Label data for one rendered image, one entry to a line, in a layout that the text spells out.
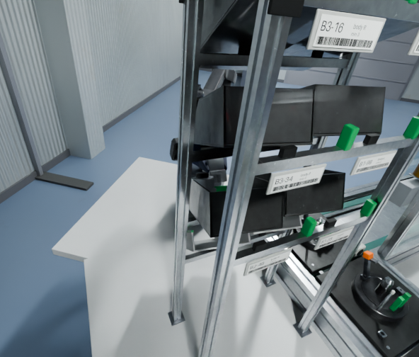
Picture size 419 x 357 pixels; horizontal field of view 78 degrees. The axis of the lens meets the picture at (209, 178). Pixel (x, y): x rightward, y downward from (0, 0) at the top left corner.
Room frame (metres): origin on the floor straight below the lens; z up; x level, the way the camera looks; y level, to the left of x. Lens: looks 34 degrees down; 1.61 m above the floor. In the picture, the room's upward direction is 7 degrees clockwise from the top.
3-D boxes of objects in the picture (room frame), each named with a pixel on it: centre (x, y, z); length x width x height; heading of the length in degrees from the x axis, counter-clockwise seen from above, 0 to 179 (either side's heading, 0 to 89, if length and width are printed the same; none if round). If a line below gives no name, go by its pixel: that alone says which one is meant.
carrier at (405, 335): (0.46, -0.52, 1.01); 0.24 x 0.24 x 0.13; 29
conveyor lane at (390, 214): (0.81, -0.67, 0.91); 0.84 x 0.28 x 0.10; 119
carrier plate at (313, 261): (0.68, -0.39, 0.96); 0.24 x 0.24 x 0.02; 29
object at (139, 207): (0.85, 0.02, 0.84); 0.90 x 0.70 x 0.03; 82
